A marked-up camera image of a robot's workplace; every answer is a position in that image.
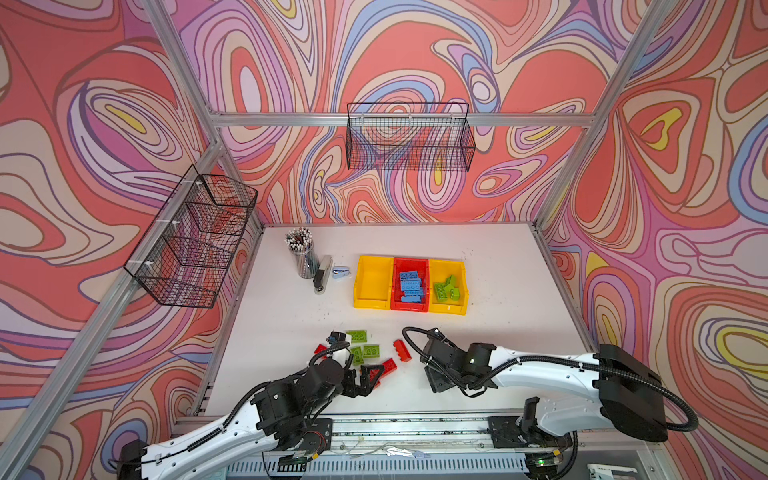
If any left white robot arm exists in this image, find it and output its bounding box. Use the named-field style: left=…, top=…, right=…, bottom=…
left=110, top=332, right=386, bottom=479

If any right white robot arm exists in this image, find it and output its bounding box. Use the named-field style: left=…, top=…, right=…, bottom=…
left=402, top=327, right=699, bottom=443

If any red long brick diagonal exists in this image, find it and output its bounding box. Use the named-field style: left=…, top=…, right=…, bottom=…
left=377, top=359, right=397, bottom=379

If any green brick square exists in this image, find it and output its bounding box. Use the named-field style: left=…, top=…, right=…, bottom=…
left=362, top=344, right=381, bottom=359

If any green long brick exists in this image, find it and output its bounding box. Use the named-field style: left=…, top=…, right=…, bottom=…
left=346, top=330, right=368, bottom=344

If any red brick on side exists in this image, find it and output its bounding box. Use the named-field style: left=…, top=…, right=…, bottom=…
left=393, top=339, right=412, bottom=362

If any left yellow bin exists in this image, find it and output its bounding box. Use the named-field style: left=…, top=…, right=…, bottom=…
left=353, top=255, right=394, bottom=310

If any yellow bin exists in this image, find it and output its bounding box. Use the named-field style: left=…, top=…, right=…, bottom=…
left=353, top=255, right=394, bottom=310
left=428, top=259, right=470, bottom=315

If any grey stapler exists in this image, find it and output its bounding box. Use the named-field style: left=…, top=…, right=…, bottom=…
left=313, top=255, right=333, bottom=295

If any right yellow bin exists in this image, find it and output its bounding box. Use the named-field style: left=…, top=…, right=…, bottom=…
left=428, top=259, right=470, bottom=315

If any small blue stapler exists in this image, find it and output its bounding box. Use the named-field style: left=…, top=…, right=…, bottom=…
left=331, top=266, right=351, bottom=279

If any red middle bin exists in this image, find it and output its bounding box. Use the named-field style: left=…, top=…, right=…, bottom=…
left=391, top=257, right=430, bottom=313

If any cup of pencils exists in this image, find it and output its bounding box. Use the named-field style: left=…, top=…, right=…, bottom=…
left=285, top=227, right=319, bottom=279

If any white device bottom right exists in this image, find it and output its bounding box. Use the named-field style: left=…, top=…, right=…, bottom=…
left=587, top=463, right=638, bottom=480

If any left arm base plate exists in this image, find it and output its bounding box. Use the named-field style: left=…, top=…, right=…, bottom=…
left=283, top=418, right=334, bottom=453

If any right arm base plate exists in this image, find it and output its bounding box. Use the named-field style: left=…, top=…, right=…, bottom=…
left=486, top=416, right=573, bottom=450

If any left wire basket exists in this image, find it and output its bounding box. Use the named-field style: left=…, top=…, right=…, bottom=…
left=123, top=166, right=258, bottom=309

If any wire basket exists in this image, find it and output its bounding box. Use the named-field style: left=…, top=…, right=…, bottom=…
left=123, top=166, right=258, bottom=309
left=345, top=100, right=476, bottom=172

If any back wire basket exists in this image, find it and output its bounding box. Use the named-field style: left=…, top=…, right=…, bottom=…
left=345, top=100, right=476, bottom=172

